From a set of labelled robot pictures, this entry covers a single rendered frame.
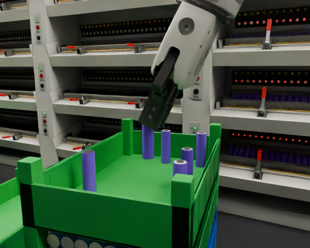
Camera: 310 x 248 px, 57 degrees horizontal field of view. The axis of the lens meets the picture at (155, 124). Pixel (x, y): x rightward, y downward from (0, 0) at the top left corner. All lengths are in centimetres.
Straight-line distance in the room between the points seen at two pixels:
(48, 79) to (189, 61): 102
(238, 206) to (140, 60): 62
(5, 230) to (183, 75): 52
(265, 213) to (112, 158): 65
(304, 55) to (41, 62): 101
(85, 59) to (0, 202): 62
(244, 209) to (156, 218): 79
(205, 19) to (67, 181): 29
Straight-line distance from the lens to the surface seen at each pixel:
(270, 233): 101
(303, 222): 106
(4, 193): 85
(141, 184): 46
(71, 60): 124
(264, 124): 93
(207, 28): 36
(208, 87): 95
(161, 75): 36
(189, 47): 36
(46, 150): 141
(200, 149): 53
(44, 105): 136
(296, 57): 92
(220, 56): 94
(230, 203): 107
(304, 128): 93
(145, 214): 30
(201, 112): 96
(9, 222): 75
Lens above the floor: 50
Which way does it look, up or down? 11 degrees down
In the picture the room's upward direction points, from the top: straight up
